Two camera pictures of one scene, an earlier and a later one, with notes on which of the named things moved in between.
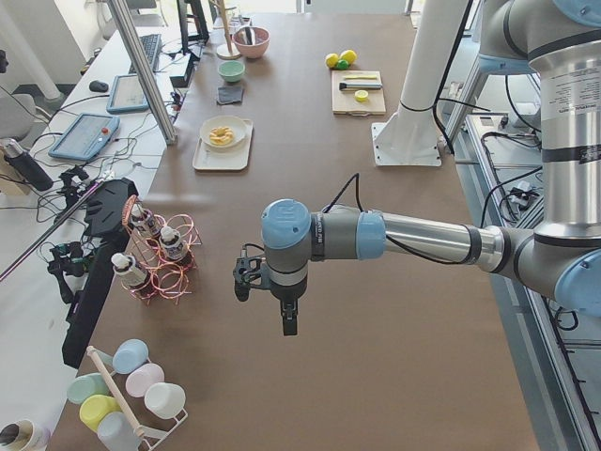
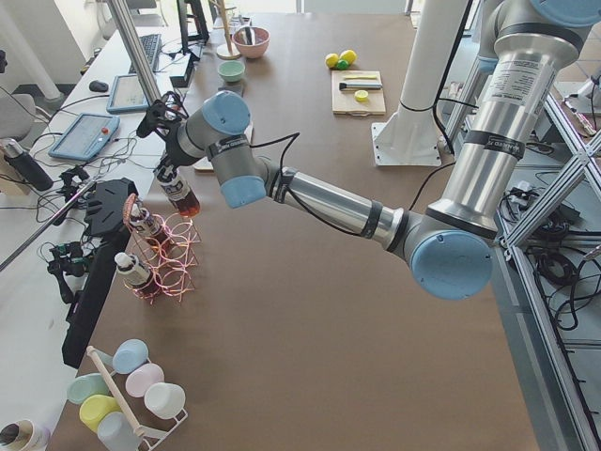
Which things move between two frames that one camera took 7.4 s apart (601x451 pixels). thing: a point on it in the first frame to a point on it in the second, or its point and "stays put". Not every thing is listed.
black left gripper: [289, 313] to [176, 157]
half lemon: [361, 96] stays put
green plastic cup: [86, 385] stays put
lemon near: [331, 59] stays put
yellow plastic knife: [360, 77] stays put
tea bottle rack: [171, 244] to [181, 197]
